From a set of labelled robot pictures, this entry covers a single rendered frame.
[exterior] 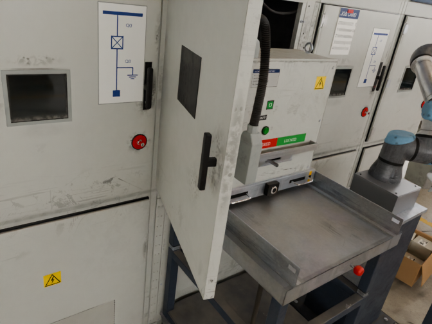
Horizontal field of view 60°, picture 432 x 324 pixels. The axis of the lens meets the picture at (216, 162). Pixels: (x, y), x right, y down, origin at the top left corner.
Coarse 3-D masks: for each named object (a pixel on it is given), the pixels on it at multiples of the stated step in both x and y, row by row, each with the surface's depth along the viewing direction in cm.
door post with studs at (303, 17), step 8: (312, 0) 157; (304, 8) 157; (312, 8) 159; (296, 16) 161; (304, 16) 158; (296, 24) 162; (304, 24) 160; (296, 32) 160; (304, 32) 162; (296, 40) 162; (304, 40) 164; (296, 48) 164
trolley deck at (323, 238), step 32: (288, 192) 156; (256, 224) 131; (288, 224) 134; (320, 224) 137; (352, 224) 140; (256, 256) 115; (288, 256) 117; (320, 256) 119; (352, 256) 122; (288, 288) 104
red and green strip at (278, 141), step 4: (288, 136) 143; (292, 136) 145; (296, 136) 146; (300, 136) 148; (304, 136) 149; (264, 140) 136; (268, 140) 137; (272, 140) 139; (276, 140) 140; (280, 140) 141; (284, 140) 143; (288, 140) 144; (292, 140) 146; (296, 140) 147; (300, 140) 149; (304, 140) 150; (264, 144) 137; (268, 144) 138; (272, 144) 140; (276, 144) 141; (280, 144) 142; (284, 144) 144
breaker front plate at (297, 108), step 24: (288, 72) 129; (312, 72) 136; (288, 96) 134; (312, 96) 142; (264, 120) 132; (288, 120) 139; (312, 120) 148; (288, 144) 145; (264, 168) 143; (288, 168) 152
